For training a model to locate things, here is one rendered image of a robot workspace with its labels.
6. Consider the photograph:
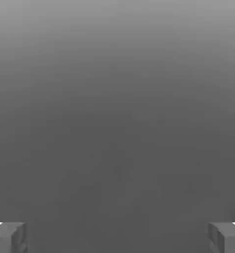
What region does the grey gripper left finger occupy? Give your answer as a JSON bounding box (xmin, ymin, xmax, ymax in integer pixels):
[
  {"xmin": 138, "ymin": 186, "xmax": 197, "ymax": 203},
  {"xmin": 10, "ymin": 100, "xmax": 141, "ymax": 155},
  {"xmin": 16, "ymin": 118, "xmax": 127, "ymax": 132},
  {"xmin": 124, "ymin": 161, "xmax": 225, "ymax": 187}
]
[{"xmin": 0, "ymin": 221, "xmax": 29, "ymax": 253}]

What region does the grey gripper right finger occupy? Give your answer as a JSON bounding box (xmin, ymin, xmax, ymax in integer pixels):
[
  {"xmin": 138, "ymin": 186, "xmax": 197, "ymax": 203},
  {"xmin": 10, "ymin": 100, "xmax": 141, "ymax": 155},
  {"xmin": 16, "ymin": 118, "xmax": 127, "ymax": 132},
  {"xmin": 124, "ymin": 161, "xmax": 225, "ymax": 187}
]
[{"xmin": 207, "ymin": 221, "xmax": 235, "ymax": 253}]

